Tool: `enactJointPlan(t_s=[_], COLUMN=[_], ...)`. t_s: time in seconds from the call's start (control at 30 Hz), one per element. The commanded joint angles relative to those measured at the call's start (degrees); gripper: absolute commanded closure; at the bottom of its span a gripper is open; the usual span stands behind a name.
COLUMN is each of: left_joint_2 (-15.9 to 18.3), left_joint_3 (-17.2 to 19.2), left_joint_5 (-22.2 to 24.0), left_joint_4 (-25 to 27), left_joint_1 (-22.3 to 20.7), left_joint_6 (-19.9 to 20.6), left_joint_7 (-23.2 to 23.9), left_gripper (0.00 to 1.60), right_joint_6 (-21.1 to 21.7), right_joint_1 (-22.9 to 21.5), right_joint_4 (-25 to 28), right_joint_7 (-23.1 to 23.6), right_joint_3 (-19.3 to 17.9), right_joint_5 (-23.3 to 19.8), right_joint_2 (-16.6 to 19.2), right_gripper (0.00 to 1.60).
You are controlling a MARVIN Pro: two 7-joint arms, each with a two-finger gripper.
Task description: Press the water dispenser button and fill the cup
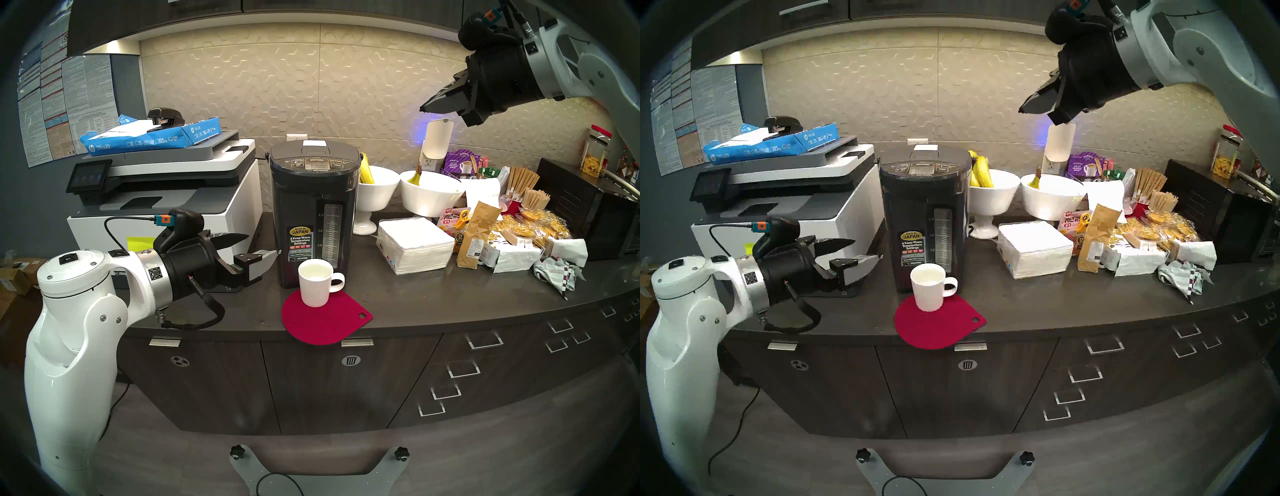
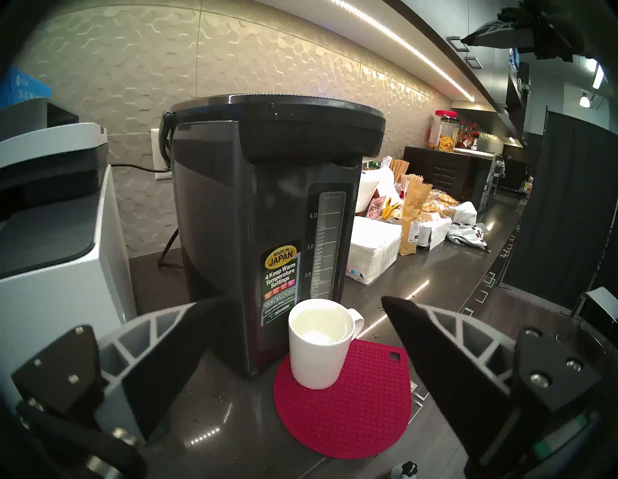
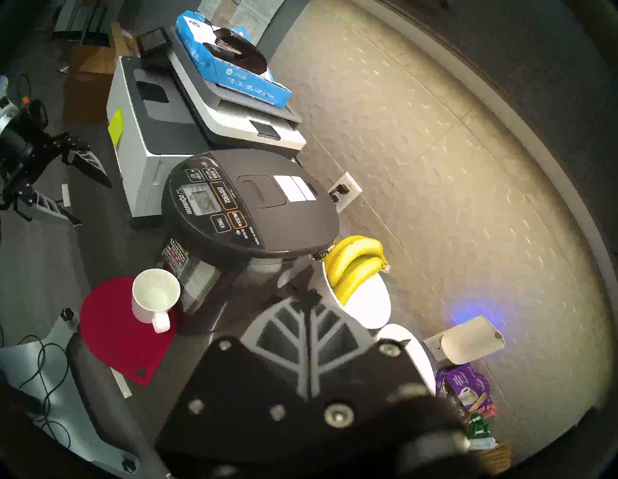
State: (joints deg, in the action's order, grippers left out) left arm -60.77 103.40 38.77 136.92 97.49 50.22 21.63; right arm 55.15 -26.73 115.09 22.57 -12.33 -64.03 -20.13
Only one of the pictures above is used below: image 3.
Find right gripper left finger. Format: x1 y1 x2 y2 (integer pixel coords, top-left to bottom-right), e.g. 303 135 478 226
155 265 314 471

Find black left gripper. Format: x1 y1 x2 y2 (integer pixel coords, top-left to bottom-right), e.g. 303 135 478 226
0 121 112 226

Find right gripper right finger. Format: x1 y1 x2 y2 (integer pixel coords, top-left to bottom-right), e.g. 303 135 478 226
309 265 435 471

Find black hot water dispenser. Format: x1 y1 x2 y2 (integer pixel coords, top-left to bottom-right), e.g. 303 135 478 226
161 149 340 336

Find yellow sticky note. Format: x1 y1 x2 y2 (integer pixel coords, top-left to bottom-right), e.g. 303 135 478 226
108 107 124 148

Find white grey office printer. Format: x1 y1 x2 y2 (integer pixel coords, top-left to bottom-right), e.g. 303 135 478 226
106 27 307 227

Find brown cardboard box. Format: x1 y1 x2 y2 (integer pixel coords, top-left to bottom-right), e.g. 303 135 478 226
63 22 126 126

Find yellow banana bunch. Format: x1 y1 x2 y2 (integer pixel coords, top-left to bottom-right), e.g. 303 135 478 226
324 235 388 306

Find purple coffee box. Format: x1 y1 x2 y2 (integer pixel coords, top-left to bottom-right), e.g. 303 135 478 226
436 365 493 411

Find white plug-in air freshener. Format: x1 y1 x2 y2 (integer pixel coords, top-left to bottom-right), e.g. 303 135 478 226
424 316 506 365

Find white ceramic mug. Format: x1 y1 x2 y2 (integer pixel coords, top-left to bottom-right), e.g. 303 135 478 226
131 268 182 334

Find green tea packet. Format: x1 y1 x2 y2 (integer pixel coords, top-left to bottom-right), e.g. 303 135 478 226
466 413 491 437

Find red silicone mat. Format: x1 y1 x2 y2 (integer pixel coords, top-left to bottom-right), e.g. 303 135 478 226
80 276 180 387

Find tall wooden stir sticks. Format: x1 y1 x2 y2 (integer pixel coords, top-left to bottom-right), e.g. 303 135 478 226
476 439 512 474

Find blue paper ream package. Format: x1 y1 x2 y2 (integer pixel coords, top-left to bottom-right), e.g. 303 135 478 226
175 11 293 108

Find black stapler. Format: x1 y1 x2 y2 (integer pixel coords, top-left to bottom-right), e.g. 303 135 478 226
203 28 267 75

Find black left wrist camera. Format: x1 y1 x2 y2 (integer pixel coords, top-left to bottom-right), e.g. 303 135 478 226
17 96 49 131

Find white pedestal bowl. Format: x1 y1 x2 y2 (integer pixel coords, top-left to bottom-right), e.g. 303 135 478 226
319 263 392 330

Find white wall outlet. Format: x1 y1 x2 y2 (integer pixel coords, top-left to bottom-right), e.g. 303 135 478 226
329 172 363 213

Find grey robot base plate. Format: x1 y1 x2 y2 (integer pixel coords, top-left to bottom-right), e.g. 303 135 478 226
0 309 140 476

